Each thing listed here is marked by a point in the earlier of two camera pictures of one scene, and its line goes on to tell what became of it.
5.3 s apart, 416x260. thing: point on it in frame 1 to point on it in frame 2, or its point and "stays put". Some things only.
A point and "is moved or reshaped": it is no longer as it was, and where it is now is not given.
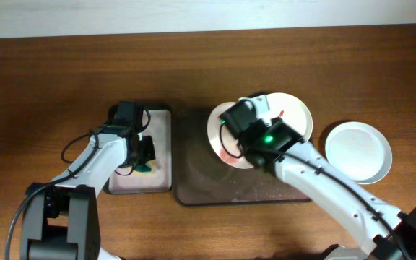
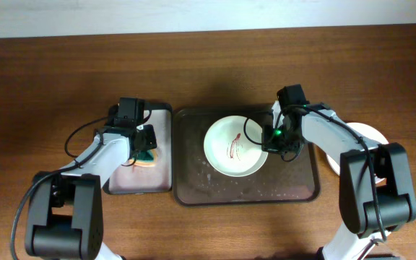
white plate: (292, 111) is moved or reshaped
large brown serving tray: (201, 178) stays put
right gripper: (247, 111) to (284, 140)
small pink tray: (126, 180) stays put
